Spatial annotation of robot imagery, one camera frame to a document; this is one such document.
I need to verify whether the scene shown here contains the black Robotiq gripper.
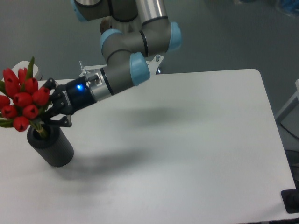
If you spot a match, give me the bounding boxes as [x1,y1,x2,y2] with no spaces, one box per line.
[41,77,97,127]

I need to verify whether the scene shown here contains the red tulip bouquet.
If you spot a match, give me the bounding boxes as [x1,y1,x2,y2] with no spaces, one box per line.
[0,57,50,139]

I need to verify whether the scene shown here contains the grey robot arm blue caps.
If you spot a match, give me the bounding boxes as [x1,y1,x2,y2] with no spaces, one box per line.
[41,0,182,127]

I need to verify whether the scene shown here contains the dark grey ribbed vase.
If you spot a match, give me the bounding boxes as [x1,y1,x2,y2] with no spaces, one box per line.
[27,125,74,167]

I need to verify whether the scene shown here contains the beige chair backrest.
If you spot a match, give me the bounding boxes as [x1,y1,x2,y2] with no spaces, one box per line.
[10,61,43,81]

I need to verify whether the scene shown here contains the black box at table edge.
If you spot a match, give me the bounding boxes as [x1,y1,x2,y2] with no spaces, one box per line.
[281,189,299,214]

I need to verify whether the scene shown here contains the blue plastic bag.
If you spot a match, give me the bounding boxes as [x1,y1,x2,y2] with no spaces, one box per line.
[278,0,299,16]

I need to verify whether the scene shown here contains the white metal base bracket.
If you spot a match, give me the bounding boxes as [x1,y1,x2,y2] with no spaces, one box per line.
[78,54,164,77]

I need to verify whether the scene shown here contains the white furniture frame right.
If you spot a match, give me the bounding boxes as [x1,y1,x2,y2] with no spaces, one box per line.
[275,79,299,124]

